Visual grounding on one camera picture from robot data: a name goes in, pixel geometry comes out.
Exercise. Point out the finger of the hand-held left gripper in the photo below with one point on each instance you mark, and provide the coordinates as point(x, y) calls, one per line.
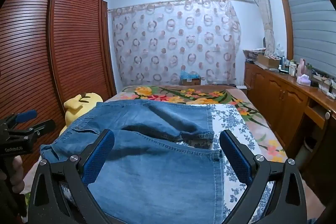
point(44, 126)
point(26, 115)

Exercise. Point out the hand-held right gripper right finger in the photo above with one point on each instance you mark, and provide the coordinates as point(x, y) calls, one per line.
point(236, 158)

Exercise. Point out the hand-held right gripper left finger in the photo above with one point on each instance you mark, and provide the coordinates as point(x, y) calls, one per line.
point(98, 158)

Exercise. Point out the blue denim pants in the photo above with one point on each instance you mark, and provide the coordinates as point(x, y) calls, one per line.
point(157, 174)

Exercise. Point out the person's left hand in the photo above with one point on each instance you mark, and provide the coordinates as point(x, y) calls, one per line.
point(18, 174)

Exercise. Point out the white blue floral sheet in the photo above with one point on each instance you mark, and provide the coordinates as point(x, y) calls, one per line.
point(231, 121)

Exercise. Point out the yellow plush toy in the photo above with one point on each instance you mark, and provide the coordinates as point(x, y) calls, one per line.
point(78, 106)

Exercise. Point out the white floor power strip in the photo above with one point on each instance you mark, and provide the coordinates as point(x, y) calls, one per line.
point(241, 86)

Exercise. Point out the long wooden cabinet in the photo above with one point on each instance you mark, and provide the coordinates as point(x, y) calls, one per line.
point(275, 98)

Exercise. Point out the grey waste bin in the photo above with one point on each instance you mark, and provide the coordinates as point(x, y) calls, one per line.
point(308, 153)

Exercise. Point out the colourful floral blanket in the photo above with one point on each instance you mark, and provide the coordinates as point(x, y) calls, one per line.
point(183, 94)

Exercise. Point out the small cardboard box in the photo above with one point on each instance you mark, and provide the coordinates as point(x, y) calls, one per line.
point(190, 81)

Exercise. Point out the slatted wooden wardrobe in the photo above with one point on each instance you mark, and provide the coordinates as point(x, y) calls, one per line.
point(73, 29)

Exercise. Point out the open cardboard box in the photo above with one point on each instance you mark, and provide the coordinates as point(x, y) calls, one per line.
point(267, 61)

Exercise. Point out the pink tissue box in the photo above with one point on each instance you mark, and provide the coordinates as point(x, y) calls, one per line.
point(304, 80)

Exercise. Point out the stack of printed papers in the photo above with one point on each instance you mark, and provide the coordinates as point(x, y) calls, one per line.
point(253, 54)

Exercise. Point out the cluster of toiletry bottles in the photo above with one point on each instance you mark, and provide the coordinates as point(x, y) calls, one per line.
point(291, 67)

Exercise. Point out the pink bottle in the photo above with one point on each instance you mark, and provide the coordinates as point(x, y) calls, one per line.
point(301, 66)

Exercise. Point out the circle-patterned sheer curtain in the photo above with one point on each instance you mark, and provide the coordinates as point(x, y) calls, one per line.
point(170, 43)

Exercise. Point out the tied beige window curtain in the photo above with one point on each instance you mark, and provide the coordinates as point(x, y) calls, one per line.
point(265, 16)

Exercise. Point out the grey window blind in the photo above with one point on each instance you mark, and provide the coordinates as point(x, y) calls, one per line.
point(309, 16)

